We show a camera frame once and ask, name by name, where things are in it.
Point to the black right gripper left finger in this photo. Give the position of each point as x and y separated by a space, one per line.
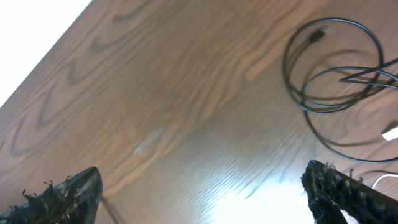
75 200

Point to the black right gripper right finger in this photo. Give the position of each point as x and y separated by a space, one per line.
330 192

